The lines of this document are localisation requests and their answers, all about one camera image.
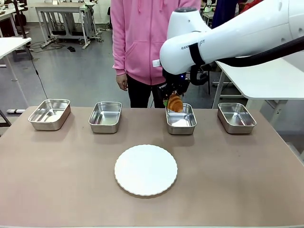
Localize thin black hanging cable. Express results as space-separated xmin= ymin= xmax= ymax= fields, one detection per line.
xmin=25 ymin=46 xmax=48 ymax=100

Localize red jacket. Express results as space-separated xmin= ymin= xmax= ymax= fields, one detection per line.
xmin=238 ymin=0 xmax=263 ymax=7

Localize golden brown croissant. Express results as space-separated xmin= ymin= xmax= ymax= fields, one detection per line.
xmin=167 ymin=93 xmax=184 ymax=113

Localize small white table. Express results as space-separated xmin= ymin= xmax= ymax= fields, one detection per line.
xmin=0 ymin=37 xmax=32 ymax=107

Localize blue cloth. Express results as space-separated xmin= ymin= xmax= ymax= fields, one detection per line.
xmin=210 ymin=0 xmax=239 ymax=29

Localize pink zip hoodie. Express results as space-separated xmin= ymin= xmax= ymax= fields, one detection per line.
xmin=110 ymin=0 xmax=202 ymax=86

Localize white scalloped round plate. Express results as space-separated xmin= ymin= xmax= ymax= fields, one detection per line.
xmin=114 ymin=144 xmax=178 ymax=197

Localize black folding chair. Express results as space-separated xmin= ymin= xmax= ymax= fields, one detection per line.
xmin=201 ymin=64 xmax=212 ymax=95

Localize black trousers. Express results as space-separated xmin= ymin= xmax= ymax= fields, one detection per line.
xmin=127 ymin=74 xmax=167 ymax=109

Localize wide steel rectangular container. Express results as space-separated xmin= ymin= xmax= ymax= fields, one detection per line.
xmin=28 ymin=99 xmax=71 ymax=131

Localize thick black stand pole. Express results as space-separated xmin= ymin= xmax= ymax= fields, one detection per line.
xmin=13 ymin=0 xmax=27 ymax=39

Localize large white table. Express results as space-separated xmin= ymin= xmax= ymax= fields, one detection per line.
xmin=212 ymin=56 xmax=304 ymax=119

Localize person right forearm pink sleeve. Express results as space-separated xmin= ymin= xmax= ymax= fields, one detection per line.
xmin=111 ymin=35 xmax=129 ymax=76

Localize person right hand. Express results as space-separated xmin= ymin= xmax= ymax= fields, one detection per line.
xmin=116 ymin=73 xmax=129 ymax=92

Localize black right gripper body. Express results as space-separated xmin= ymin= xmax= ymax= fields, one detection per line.
xmin=158 ymin=79 xmax=190 ymax=100

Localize grey metal desk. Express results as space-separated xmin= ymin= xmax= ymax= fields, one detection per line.
xmin=35 ymin=2 xmax=98 ymax=49

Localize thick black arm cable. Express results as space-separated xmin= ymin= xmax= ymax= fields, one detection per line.
xmin=189 ymin=36 xmax=304 ymax=86

